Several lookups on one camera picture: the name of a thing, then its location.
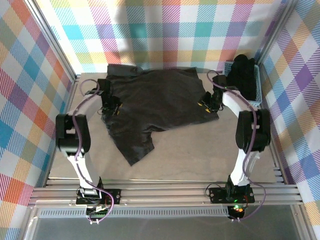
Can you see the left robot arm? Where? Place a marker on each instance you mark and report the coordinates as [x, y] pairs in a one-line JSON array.
[[75, 140]]

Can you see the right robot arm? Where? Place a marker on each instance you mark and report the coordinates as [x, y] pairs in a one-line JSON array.
[[252, 130]]

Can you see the black t-shirt pile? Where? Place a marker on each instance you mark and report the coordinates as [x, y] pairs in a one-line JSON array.
[[243, 77]]

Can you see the light blue plastic basket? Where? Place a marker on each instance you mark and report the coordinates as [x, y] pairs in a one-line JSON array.
[[257, 82]]

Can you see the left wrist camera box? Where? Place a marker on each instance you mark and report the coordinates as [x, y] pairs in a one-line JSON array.
[[115, 100]]

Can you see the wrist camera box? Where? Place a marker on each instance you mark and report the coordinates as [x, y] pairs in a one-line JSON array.
[[115, 100], [207, 96]]

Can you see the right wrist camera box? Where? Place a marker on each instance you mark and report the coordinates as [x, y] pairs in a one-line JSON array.
[[207, 96]]

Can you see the aluminium table side rail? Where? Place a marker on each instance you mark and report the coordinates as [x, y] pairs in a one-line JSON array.
[[72, 95], [276, 160]]

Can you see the aluminium frame post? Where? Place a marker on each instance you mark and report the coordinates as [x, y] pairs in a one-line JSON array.
[[53, 42], [272, 35]]

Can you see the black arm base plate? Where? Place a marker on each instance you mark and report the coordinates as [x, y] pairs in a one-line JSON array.
[[217, 195], [113, 196]]

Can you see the aluminium mounting rail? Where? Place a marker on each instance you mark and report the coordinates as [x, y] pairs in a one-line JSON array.
[[162, 196]]

